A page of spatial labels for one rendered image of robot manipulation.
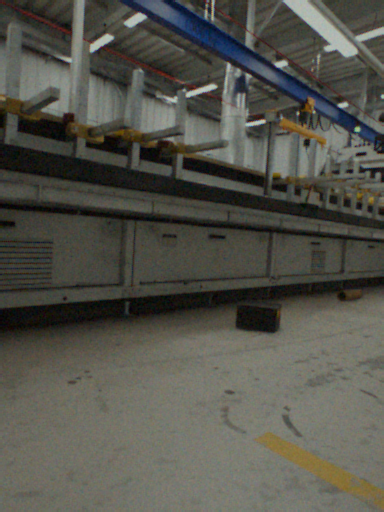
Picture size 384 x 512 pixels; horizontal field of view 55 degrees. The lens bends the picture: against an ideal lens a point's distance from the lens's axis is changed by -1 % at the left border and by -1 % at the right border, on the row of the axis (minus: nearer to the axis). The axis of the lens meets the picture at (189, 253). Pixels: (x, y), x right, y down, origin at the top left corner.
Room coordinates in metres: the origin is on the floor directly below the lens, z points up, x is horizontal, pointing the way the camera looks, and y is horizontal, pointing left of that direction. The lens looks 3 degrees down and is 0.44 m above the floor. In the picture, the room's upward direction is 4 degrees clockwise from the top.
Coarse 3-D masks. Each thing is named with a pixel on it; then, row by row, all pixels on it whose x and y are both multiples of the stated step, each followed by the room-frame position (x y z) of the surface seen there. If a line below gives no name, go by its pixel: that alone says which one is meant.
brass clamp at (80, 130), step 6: (72, 126) 1.37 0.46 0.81; (78, 126) 1.39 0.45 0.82; (84, 126) 1.40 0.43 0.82; (90, 126) 1.42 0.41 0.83; (66, 132) 1.40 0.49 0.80; (72, 132) 1.38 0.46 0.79; (78, 132) 1.39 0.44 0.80; (84, 132) 1.40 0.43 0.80; (84, 138) 1.41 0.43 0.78; (90, 138) 1.42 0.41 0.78; (96, 138) 1.44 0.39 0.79; (102, 138) 1.46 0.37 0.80
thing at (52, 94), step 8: (48, 88) 1.08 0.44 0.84; (56, 88) 1.08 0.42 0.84; (40, 96) 1.13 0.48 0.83; (48, 96) 1.08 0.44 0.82; (56, 96) 1.08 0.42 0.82; (24, 104) 1.22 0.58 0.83; (32, 104) 1.17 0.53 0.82; (40, 104) 1.15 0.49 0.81; (48, 104) 1.15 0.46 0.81; (24, 112) 1.24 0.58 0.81; (32, 112) 1.24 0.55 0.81
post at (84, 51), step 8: (80, 48) 1.40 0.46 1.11; (88, 48) 1.41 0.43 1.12; (80, 56) 1.40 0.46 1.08; (88, 56) 1.41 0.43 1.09; (80, 64) 1.40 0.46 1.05; (88, 64) 1.41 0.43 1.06; (80, 72) 1.40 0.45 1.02; (88, 72) 1.41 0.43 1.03; (80, 80) 1.39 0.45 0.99; (88, 80) 1.41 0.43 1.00; (80, 88) 1.39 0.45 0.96; (88, 88) 1.41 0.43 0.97; (80, 96) 1.39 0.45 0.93; (80, 104) 1.40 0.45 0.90; (80, 112) 1.40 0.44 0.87; (80, 120) 1.40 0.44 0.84; (80, 144) 1.40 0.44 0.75; (80, 152) 1.40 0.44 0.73
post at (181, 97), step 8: (176, 96) 1.76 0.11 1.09; (184, 96) 1.75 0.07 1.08; (176, 104) 1.76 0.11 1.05; (184, 104) 1.75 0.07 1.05; (176, 112) 1.76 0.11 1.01; (184, 112) 1.75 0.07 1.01; (176, 120) 1.75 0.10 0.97; (184, 120) 1.76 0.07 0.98; (176, 136) 1.75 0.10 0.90; (184, 136) 1.76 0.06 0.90; (176, 160) 1.74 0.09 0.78; (176, 168) 1.74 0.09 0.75
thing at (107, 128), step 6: (114, 120) 1.29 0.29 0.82; (120, 120) 1.26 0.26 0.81; (126, 120) 1.25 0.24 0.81; (96, 126) 1.38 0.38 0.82; (102, 126) 1.34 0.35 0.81; (108, 126) 1.31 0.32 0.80; (114, 126) 1.28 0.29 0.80; (120, 126) 1.26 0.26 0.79; (126, 126) 1.25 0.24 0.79; (90, 132) 1.41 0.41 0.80; (96, 132) 1.37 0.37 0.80; (102, 132) 1.35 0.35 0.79; (108, 132) 1.34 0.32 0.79; (66, 138) 1.55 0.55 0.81; (72, 138) 1.52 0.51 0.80; (72, 144) 1.55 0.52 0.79
